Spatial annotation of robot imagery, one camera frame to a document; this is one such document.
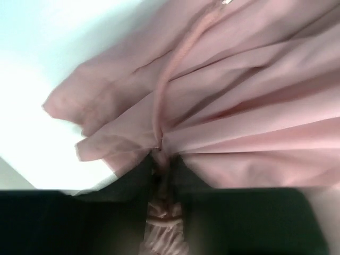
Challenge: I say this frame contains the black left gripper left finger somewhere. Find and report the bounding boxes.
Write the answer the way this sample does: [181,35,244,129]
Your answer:
[1,155,154,254]

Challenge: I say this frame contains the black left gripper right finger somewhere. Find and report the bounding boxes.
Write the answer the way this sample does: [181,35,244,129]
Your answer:
[170,156,338,254]

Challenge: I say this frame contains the pink trousers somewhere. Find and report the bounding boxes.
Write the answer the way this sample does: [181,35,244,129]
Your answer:
[43,1,339,254]

